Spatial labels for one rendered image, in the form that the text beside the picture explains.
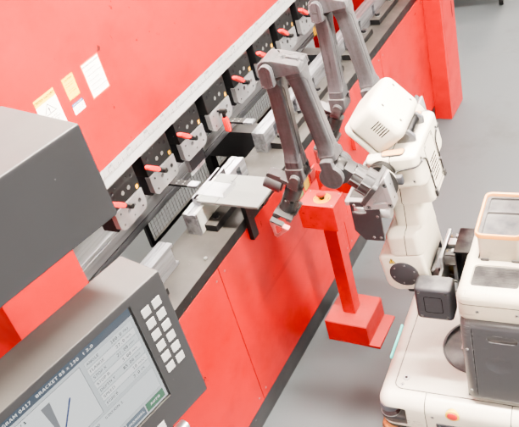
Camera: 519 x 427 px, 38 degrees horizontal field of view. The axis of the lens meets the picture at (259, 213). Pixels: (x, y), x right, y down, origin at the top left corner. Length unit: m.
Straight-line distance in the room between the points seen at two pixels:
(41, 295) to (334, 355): 1.80
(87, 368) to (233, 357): 1.50
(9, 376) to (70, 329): 0.13
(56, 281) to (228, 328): 1.05
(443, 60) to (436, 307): 2.38
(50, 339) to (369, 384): 2.04
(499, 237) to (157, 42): 1.26
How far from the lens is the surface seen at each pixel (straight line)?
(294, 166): 2.32
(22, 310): 1.90
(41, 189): 1.32
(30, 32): 2.15
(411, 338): 3.06
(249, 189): 2.76
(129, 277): 1.52
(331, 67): 2.62
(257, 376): 3.12
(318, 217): 3.00
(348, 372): 3.36
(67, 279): 1.99
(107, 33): 2.37
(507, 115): 4.87
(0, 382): 1.44
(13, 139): 1.38
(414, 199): 2.48
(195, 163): 2.79
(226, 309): 2.81
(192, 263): 2.71
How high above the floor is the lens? 2.48
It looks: 34 degrees down
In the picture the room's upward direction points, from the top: 17 degrees counter-clockwise
